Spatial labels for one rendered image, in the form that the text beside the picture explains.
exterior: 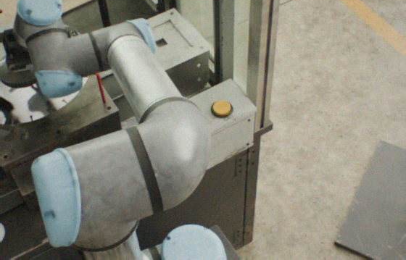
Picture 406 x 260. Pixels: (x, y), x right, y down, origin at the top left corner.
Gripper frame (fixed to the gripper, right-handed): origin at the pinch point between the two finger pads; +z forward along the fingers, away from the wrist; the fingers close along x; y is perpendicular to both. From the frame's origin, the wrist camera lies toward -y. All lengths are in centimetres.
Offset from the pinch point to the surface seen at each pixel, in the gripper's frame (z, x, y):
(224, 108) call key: -12.8, 24.2, -35.5
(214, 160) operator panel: -2.0, 34.1, -33.9
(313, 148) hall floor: 69, 39, -108
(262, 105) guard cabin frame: -8, 25, -48
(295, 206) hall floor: 63, 56, -88
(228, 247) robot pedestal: -9, 54, -27
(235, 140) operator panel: -6, 31, -39
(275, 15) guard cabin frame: -33, 11, -44
